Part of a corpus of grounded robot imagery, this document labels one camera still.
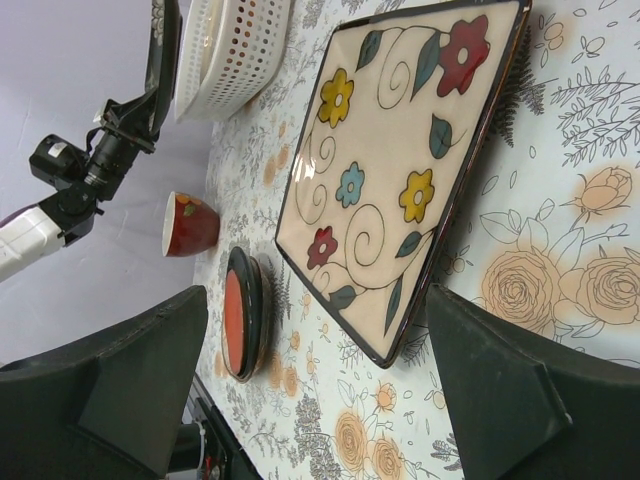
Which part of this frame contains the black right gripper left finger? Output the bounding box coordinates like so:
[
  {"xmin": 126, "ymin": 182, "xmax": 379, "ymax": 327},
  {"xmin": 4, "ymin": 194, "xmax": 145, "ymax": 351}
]
[{"xmin": 1, "ymin": 286, "xmax": 208, "ymax": 479}]

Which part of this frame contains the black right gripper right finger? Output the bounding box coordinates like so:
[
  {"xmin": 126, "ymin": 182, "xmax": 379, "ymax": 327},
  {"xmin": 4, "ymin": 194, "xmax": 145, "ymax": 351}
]
[{"xmin": 425, "ymin": 285, "xmax": 639, "ymax": 479}]

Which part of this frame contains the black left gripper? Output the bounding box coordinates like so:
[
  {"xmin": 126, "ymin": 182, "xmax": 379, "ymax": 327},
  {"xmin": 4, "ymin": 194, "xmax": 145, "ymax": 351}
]
[{"xmin": 29, "ymin": 97, "xmax": 155, "ymax": 200}]

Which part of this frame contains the cream square flower plate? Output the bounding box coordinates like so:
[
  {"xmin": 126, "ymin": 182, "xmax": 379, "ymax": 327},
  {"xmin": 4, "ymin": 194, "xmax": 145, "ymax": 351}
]
[{"xmin": 275, "ymin": 1, "xmax": 531, "ymax": 369}]

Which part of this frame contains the dark square patterned plate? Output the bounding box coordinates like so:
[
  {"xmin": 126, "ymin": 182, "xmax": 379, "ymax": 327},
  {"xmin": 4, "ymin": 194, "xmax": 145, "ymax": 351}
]
[{"xmin": 145, "ymin": 0, "xmax": 182, "ymax": 136}]

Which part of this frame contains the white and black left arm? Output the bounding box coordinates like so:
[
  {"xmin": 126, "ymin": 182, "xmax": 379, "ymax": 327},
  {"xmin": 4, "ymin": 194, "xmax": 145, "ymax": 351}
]
[{"xmin": 1, "ymin": 91, "xmax": 171, "ymax": 280}]

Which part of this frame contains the red cup with white interior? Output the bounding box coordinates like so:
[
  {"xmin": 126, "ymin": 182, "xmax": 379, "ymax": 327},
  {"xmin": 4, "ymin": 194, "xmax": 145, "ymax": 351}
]
[{"xmin": 161, "ymin": 192, "xmax": 220, "ymax": 257}]

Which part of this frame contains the white perforated plastic basket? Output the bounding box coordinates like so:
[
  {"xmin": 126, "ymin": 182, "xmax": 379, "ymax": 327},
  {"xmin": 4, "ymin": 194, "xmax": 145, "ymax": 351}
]
[{"xmin": 174, "ymin": 0, "xmax": 291, "ymax": 123}]

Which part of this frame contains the black bowl with red interior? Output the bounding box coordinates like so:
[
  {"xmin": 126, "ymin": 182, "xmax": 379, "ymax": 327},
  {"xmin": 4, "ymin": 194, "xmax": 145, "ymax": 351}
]
[{"xmin": 221, "ymin": 246, "xmax": 273, "ymax": 383}]

